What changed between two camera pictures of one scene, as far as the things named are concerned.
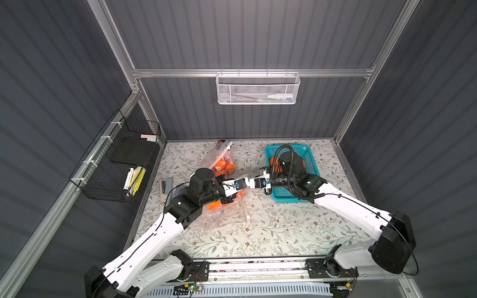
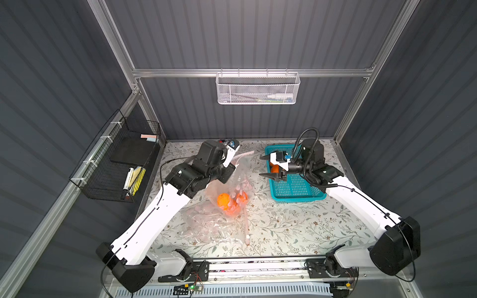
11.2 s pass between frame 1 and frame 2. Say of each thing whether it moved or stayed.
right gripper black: moved
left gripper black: moved
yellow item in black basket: stayed
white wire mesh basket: stayed
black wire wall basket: stayed
